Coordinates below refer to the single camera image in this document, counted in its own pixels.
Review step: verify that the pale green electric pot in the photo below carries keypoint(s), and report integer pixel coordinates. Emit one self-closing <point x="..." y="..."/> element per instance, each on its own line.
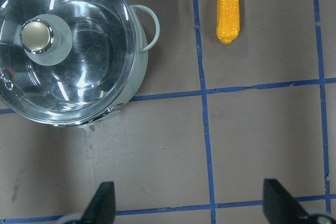
<point x="139" y="58"/>

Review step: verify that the yellow toy corn cob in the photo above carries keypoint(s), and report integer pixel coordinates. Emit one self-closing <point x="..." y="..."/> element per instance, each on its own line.
<point x="228" y="20"/>

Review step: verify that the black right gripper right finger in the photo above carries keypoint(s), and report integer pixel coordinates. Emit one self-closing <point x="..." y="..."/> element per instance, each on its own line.
<point x="279" y="206"/>

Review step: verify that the glass pot lid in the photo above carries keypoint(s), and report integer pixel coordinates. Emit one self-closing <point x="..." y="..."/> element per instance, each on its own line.
<point x="66" y="62"/>

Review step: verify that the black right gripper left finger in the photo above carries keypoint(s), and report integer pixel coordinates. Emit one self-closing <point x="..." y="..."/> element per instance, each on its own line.
<point x="102" y="208"/>

